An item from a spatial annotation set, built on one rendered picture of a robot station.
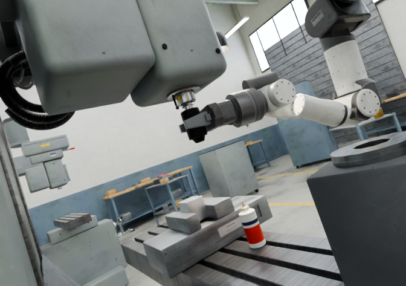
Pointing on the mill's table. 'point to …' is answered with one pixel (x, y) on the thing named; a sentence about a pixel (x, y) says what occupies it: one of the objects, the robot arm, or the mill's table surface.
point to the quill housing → (176, 40)
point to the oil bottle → (251, 227)
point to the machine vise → (199, 236)
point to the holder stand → (365, 210)
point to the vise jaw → (219, 207)
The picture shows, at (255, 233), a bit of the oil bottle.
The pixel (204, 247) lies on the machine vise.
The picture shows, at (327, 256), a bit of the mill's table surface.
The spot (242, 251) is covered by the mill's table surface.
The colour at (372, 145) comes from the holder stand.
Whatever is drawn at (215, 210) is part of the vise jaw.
